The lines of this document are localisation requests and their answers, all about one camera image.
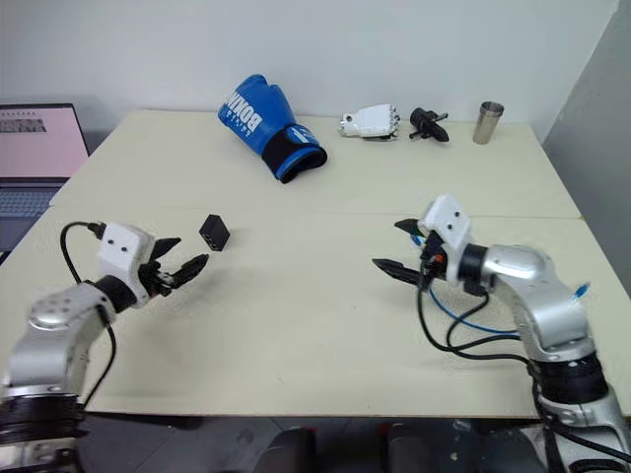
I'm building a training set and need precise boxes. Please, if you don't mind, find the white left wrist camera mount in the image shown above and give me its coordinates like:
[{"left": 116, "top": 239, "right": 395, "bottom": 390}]
[{"left": 96, "top": 222, "right": 156, "bottom": 309}]

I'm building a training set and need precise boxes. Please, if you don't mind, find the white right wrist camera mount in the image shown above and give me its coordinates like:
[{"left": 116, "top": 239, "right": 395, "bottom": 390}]
[{"left": 423, "top": 193, "right": 474, "bottom": 286}]

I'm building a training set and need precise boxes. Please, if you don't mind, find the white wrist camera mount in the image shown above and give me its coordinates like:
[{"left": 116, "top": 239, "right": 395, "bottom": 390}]
[
  {"left": 96, "top": 222, "right": 156, "bottom": 309},
  {"left": 423, "top": 193, "right": 474, "bottom": 286}
]

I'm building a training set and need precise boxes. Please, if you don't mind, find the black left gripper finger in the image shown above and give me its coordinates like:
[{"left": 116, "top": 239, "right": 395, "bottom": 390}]
[
  {"left": 172, "top": 253, "right": 210, "bottom": 290},
  {"left": 149, "top": 236, "right": 183, "bottom": 260}
]

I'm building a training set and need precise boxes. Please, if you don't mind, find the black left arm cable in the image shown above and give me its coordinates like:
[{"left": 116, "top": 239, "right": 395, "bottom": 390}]
[{"left": 59, "top": 222, "right": 118, "bottom": 411}]

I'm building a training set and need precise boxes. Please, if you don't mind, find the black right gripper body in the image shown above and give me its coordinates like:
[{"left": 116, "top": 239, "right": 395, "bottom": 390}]
[{"left": 416, "top": 229, "right": 449, "bottom": 289}]

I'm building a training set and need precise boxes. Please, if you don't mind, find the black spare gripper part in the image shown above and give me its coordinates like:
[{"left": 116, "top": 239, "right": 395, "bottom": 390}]
[{"left": 408, "top": 106, "right": 452, "bottom": 145}]

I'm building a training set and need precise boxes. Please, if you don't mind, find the small black box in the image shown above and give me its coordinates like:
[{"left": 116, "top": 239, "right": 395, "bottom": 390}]
[{"left": 198, "top": 214, "right": 233, "bottom": 253}]

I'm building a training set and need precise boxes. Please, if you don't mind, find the blue Ethernet cable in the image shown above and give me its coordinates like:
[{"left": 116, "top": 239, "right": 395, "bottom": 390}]
[{"left": 410, "top": 233, "right": 592, "bottom": 341}]

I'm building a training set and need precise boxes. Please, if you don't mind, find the metal cup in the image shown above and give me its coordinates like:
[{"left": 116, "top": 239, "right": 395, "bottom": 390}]
[{"left": 471, "top": 101, "right": 507, "bottom": 146}]

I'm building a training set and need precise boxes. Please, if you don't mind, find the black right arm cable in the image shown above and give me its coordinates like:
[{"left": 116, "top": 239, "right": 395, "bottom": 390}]
[{"left": 415, "top": 284, "right": 539, "bottom": 362}]

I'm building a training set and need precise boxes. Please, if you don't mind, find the open laptop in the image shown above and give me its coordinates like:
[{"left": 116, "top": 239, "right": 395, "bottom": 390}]
[{"left": 0, "top": 102, "right": 92, "bottom": 253}]

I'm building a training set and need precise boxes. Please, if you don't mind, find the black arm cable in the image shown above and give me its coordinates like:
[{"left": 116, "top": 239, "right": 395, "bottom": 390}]
[
  {"left": 59, "top": 222, "right": 118, "bottom": 411},
  {"left": 415, "top": 284, "right": 539, "bottom": 362}
]

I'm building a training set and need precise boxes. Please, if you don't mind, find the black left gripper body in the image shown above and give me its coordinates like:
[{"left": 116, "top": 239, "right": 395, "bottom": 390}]
[{"left": 138, "top": 260, "right": 181, "bottom": 299}]

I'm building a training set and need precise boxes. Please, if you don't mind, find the blue boxing glove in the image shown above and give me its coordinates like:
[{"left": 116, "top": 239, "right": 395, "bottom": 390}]
[{"left": 217, "top": 74, "right": 329, "bottom": 186}]

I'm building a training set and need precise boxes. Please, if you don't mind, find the white robotic hand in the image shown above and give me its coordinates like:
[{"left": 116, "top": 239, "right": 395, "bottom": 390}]
[{"left": 337, "top": 102, "right": 402, "bottom": 142}]

